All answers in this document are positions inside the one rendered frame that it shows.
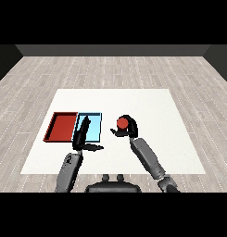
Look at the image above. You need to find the red can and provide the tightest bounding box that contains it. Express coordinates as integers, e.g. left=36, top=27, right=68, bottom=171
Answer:
left=116, top=118, right=130, bottom=130

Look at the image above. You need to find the red open box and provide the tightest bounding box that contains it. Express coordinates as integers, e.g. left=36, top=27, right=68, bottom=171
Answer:
left=43, top=111, right=79, bottom=143

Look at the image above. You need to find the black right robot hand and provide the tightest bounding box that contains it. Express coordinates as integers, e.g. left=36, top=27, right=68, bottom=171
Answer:
left=109, top=114, right=140, bottom=140

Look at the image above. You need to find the light blue open box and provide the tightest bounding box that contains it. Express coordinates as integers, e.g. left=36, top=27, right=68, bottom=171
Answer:
left=72, top=112, right=103, bottom=143

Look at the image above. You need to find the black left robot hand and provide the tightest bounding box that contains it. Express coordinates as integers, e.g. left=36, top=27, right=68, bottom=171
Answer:
left=71, top=115, right=105, bottom=154

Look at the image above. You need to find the dark grey robot body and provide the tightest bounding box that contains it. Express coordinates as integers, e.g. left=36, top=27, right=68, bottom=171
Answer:
left=84, top=174, right=142, bottom=193

